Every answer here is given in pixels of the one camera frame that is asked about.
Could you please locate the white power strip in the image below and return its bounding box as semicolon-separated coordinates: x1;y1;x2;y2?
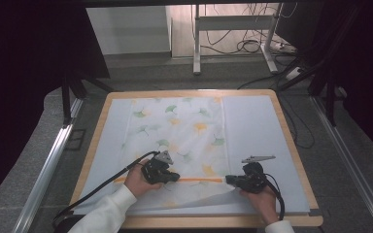
271;42;297;54
285;66;304;82

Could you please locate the leaf print pillowcase orange zipper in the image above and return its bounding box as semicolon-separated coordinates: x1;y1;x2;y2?
111;96;241;210

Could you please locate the pale blue table mat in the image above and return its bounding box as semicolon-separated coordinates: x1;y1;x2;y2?
72;95;311;217

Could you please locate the black floor cable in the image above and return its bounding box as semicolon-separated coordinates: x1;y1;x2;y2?
237;64;305;90
278;93;316;150

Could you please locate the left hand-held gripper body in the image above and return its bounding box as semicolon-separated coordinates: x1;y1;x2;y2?
141;150;174;185

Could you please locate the white cabinet panel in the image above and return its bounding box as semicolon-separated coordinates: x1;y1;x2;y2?
85;6;173;56

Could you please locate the person's right hand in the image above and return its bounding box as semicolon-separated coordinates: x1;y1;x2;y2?
239;185;280;226

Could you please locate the aluminium floor rail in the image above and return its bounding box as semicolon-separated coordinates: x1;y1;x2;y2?
13;98;85;233
310;96;373;233

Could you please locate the person's left hand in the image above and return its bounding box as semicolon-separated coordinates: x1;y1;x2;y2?
123;159;163;198

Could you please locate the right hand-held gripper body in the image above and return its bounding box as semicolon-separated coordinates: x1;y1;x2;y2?
241;154;277;194

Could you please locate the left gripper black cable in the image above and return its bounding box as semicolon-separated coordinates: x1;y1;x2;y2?
51;150;161;227

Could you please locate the black metal stand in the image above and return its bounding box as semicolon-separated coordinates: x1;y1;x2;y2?
276;6;363;127
61;74;115;126

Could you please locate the white metal desk frame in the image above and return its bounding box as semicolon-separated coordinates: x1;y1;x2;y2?
192;3;283;76

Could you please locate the tangle of black floor cables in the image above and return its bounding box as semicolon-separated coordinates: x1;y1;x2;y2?
203;3;299;56

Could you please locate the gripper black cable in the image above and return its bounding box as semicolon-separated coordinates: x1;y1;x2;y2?
263;173;286;221
51;150;161;227

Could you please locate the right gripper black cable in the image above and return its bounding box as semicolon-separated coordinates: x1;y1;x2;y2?
263;173;286;221

